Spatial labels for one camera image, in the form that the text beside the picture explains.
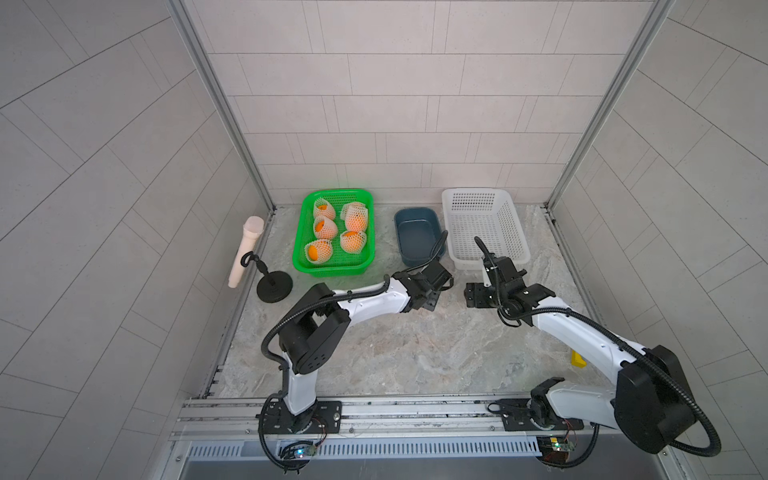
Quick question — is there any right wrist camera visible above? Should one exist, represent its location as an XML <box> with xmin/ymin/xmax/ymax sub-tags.
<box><xmin>482</xmin><ymin>267</ymin><xmax>492</xmax><ymax>287</ymax></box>

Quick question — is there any green plastic basket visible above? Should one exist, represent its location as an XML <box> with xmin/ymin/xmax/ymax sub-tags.
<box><xmin>293</xmin><ymin>189</ymin><xmax>375</xmax><ymax>277</ymax></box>

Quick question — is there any dark blue plastic tub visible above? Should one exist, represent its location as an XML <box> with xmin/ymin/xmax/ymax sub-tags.
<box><xmin>394</xmin><ymin>207</ymin><xmax>442</xmax><ymax>267</ymax></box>

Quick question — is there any green circuit board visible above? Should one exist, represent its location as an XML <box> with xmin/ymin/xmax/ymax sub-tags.
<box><xmin>536</xmin><ymin>436</ymin><xmax>576</xmax><ymax>465</ymax></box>
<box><xmin>279</xmin><ymin>440</ymin><xmax>319</xmax><ymax>461</ymax></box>

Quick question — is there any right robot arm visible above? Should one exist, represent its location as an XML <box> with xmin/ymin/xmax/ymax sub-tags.
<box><xmin>464</xmin><ymin>239</ymin><xmax>722</xmax><ymax>457</ymax></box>

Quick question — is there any yellow plastic block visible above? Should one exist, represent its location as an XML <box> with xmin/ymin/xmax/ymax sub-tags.
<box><xmin>570</xmin><ymin>351</ymin><xmax>587</xmax><ymax>368</ymax></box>

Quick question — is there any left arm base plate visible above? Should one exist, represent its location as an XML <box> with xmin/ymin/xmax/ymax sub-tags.
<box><xmin>259</xmin><ymin>400</ymin><xmax>342</xmax><ymax>435</ymax></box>

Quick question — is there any beige microphone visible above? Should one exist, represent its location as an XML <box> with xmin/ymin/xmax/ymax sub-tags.
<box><xmin>228</xmin><ymin>216</ymin><xmax>265</xmax><ymax>289</ymax></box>

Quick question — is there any left green circuit board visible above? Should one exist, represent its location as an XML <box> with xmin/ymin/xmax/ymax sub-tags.
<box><xmin>279</xmin><ymin>440</ymin><xmax>319</xmax><ymax>461</ymax></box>

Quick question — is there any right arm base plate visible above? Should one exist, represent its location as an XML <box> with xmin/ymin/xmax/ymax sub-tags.
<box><xmin>486</xmin><ymin>398</ymin><xmax>584</xmax><ymax>431</ymax></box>

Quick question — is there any right green circuit board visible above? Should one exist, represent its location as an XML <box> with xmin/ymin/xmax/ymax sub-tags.
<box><xmin>536</xmin><ymin>436</ymin><xmax>576</xmax><ymax>465</ymax></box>

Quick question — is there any aluminium rail frame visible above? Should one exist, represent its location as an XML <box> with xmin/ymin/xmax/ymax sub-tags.
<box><xmin>148</xmin><ymin>393</ymin><xmax>692</xmax><ymax>479</ymax></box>

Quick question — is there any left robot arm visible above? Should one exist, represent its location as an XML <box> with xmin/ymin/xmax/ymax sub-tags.
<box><xmin>259</xmin><ymin>231</ymin><xmax>454</xmax><ymax>433</ymax></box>

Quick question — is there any white plastic basket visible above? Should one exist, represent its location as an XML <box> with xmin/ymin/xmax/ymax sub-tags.
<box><xmin>442</xmin><ymin>188</ymin><xmax>531</xmax><ymax>270</ymax></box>

